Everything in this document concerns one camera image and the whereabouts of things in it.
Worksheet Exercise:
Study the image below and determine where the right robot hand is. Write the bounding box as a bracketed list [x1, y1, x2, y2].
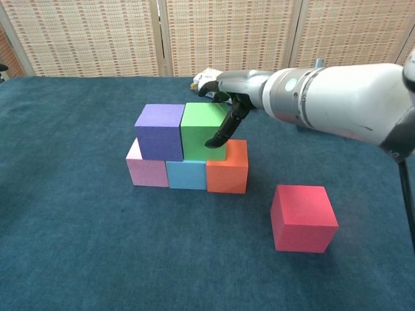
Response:
[197, 69, 273, 149]

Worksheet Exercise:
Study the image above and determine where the green foam cube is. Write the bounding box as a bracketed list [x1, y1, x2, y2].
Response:
[180, 102, 231, 162]

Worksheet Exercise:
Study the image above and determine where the orange foam cube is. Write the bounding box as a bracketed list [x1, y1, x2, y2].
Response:
[206, 139, 250, 195]

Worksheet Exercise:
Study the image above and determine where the purple foam cube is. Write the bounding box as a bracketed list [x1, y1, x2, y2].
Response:
[134, 103, 185, 162]

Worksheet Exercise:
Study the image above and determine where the light blue foam cube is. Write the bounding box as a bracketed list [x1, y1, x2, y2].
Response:
[165, 159, 208, 190]

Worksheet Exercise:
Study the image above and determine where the pink foam cube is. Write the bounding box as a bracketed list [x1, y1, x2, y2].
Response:
[125, 138, 170, 188]

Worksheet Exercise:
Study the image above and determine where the white snack packet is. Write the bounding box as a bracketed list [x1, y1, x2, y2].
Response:
[189, 67, 225, 98]

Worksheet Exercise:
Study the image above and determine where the woven bamboo folding screen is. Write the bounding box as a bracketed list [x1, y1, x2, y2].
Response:
[0, 0, 415, 78]

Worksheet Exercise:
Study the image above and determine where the red foam cube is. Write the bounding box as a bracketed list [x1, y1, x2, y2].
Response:
[270, 184, 340, 253]

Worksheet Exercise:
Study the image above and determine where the dark teal table cover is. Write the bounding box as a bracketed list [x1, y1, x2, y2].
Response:
[0, 76, 415, 311]

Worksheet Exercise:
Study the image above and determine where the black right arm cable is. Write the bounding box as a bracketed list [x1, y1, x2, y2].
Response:
[399, 160, 415, 257]

